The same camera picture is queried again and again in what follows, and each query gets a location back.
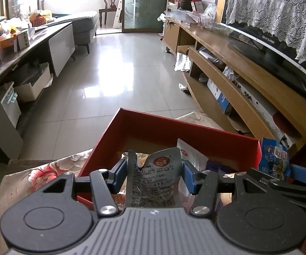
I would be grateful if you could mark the white paper bag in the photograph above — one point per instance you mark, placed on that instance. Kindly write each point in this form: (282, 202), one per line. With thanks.
(182, 62)

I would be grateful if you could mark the clear plastic bag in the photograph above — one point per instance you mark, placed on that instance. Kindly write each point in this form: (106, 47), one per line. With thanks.
(208, 14)

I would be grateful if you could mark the black television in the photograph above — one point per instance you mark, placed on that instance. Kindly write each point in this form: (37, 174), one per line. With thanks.
(275, 55)

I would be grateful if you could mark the red round item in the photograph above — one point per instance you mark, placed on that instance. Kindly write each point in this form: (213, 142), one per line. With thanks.
(281, 123)

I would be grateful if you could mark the red cardboard box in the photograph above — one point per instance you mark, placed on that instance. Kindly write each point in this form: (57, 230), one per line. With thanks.
(147, 127)

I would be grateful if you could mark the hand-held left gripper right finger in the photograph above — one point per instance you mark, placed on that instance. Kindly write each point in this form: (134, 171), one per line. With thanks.
(188, 178)

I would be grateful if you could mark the white storage box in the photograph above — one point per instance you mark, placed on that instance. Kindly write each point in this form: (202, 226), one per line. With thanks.
(33, 87)

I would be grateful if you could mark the white lace cloth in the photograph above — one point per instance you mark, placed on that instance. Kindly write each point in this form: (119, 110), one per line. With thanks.
(270, 2)

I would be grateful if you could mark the white media player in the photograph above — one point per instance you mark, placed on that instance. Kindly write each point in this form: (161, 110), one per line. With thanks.
(259, 106)

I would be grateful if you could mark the white bun packet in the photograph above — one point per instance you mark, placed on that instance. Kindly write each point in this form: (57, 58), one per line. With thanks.
(195, 159)

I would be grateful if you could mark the dark coffee table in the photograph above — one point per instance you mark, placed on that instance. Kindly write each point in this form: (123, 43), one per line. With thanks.
(62, 45)

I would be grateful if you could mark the glass sliding door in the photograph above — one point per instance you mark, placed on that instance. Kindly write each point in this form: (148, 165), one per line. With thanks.
(142, 2)

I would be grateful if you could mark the wooden television cabinet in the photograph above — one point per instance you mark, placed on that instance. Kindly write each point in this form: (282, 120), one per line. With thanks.
(248, 70)

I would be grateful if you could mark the small printed carton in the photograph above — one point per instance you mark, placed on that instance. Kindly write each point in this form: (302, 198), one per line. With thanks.
(24, 39)

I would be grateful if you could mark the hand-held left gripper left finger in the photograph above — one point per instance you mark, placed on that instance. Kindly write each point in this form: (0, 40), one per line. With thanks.
(121, 172)

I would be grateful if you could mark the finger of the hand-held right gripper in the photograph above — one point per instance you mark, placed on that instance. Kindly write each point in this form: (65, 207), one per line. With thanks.
(301, 174)
(280, 184)

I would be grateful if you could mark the purple snack packet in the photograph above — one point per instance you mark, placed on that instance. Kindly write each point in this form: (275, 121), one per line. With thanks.
(216, 166)

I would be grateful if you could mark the blue snack packet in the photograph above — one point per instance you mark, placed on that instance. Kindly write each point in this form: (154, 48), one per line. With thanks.
(272, 156)

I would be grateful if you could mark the grey sofa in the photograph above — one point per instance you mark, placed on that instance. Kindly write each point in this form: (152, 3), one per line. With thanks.
(84, 24)

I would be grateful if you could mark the grey snack packet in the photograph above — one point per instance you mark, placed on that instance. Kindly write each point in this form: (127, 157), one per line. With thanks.
(155, 180)

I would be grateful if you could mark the crumpled wrapper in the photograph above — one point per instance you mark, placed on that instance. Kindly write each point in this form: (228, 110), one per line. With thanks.
(183, 87)

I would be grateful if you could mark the blue and white box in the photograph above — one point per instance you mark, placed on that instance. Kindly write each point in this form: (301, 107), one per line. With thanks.
(218, 95)

